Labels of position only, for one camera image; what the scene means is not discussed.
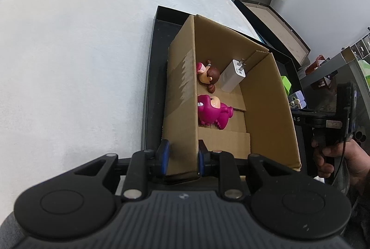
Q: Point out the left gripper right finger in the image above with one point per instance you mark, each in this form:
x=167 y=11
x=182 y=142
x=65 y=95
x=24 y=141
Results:
x=205 y=162

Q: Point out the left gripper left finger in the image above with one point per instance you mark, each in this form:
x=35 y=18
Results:
x=159 y=160

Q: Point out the green plastic block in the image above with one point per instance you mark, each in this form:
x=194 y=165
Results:
x=286 y=84

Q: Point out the brown cardboard box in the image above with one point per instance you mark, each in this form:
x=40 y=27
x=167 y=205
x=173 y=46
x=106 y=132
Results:
x=262 y=121

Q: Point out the lavender bunny figurine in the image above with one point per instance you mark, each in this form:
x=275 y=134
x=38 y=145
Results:
x=297 y=100

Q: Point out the person's right hand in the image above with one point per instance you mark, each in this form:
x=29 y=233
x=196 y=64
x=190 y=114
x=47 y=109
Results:
x=356 y=159

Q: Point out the magenta dinosaur figurine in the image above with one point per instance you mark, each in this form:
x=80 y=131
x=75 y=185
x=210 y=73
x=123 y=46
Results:
x=211 y=110

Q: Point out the brown-haired girl figurine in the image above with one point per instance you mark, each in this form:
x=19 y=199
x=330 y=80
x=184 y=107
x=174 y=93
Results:
x=208 y=75

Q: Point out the white power adapter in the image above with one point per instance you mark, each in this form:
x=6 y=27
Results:
x=232 y=75

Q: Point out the black case with brown board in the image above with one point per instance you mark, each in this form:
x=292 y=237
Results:
x=274 y=30

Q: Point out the black shallow tray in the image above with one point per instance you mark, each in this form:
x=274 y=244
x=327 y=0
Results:
x=167 y=25

